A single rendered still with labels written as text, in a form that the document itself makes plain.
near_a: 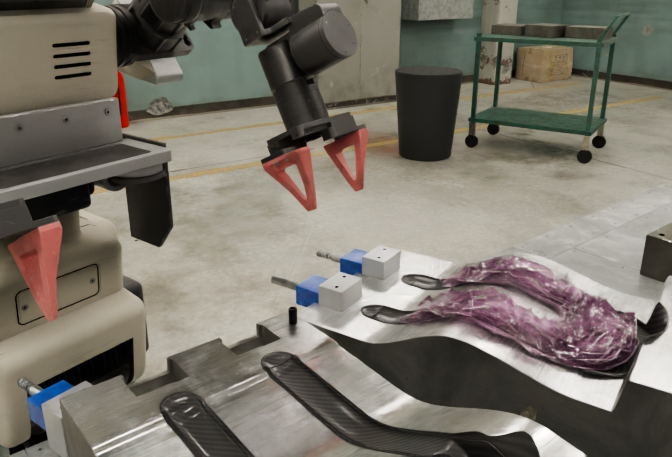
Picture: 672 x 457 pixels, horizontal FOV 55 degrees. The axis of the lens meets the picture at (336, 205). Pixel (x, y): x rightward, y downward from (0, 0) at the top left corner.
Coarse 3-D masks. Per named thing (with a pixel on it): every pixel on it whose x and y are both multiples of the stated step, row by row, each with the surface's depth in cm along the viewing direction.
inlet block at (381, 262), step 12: (324, 252) 98; (360, 252) 95; (372, 252) 92; (384, 252) 92; (396, 252) 92; (348, 264) 93; (360, 264) 92; (372, 264) 90; (384, 264) 89; (396, 264) 92; (372, 276) 91; (384, 276) 90
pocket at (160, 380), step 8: (168, 360) 65; (168, 368) 66; (176, 368) 65; (152, 376) 65; (160, 376) 65; (168, 376) 65; (176, 376) 65; (184, 376) 63; (136, 384) 63; (144, 384) 64; (152, 384) 64; (160, 384) 65; (168, 384) 65; (136, 392) 63; (144, 392) 64
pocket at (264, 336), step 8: (256, 328) 72; (264, 328) 71; (256, 336) 72; (264, 336) 72; (272, 336) 70; (232, 344) 70; (240, 344) 70; (248, 344) 71; (256, 344) 72; (264, 344) 72; (240, 352) 71
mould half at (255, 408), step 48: (288, 336) 69; (96, 384) 61; (192, 384) 61; (240, 384) 61; (336, 384) 62; (384, 384) 62; (96, 432) 55; (144, 432) 55; (240, 432) 55; (288, 432) 56; (528, 432) 48
